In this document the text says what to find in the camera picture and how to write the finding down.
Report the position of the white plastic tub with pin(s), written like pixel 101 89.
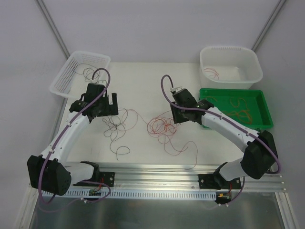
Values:
pixel 229 67

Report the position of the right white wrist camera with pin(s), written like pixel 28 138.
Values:
pixel 173 90

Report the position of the white slotted cable duct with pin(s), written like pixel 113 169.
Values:
pixel 142 194

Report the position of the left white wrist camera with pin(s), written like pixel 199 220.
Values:
pixel 102 82

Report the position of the aluminium frame post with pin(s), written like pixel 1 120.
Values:
pixel 268 24
pixel 50 22

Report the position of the left aluminium frame post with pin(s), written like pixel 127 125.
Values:
pixel 50 22

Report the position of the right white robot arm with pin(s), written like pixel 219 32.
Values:
pixel 258 147

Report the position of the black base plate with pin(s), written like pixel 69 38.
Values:
pixel 107 177
pixel 208 181

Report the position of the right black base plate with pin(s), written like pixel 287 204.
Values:
pixel 208 181

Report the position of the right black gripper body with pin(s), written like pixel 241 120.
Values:
pixel 177 117

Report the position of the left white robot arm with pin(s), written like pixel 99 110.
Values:
pixel 48 171

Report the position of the right aluminium frame post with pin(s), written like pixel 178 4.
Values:
pixel 268 24

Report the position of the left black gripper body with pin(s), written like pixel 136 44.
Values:
pixel 110 109

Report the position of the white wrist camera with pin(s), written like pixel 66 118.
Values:
pixel 173 90
pixel 102 82

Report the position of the aluminium mounting rail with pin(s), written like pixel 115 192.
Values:
pixel 177 177

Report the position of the green plastic tray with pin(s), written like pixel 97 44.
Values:
pixel 245 106

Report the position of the white perforated plastic basket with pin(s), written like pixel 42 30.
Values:
pixel 76 74

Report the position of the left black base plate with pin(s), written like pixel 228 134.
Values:
pixel 107 177

